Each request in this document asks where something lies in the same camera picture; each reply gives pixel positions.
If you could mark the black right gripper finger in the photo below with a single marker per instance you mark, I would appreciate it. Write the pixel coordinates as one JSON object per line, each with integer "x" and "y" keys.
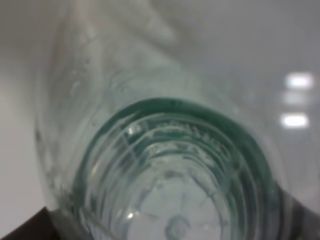
{"x": 38, "y": 227}

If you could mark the clear plastic bottle green label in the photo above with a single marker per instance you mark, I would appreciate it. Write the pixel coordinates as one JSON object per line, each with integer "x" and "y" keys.
{"x": 181, "y": 119}

